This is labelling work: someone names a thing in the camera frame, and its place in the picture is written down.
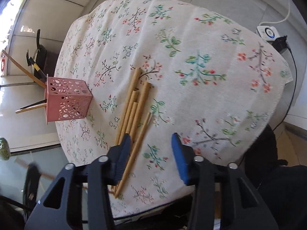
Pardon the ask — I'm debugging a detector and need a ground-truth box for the black wok with lid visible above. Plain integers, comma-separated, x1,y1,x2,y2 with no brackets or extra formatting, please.
26,29,47,80

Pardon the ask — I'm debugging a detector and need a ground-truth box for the white power strip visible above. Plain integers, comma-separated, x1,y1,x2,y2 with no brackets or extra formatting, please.
257,25,280,42

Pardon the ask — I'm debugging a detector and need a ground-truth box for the bag of green vegetables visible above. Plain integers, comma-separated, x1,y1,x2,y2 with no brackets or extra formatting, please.
0,137,11,161

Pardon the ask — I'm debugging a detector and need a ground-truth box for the white power cable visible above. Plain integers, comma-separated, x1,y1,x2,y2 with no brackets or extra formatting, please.
257,0,291,27

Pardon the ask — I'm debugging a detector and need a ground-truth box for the floral tablecloth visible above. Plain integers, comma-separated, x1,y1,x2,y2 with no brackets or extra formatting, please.
55,0,288,218

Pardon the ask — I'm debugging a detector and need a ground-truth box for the black power adapter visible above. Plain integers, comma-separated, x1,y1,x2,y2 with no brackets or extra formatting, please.
272,35,288,54

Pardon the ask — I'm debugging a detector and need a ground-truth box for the dark brown stool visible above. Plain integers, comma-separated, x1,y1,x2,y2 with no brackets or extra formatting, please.
42,51,59,77

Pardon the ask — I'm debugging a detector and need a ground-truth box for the pink perforated utensil holder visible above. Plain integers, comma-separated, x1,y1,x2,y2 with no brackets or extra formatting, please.
44,77,93,122

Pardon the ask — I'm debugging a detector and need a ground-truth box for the black chopstick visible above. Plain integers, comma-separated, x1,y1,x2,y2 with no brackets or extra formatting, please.
20,99,47,110

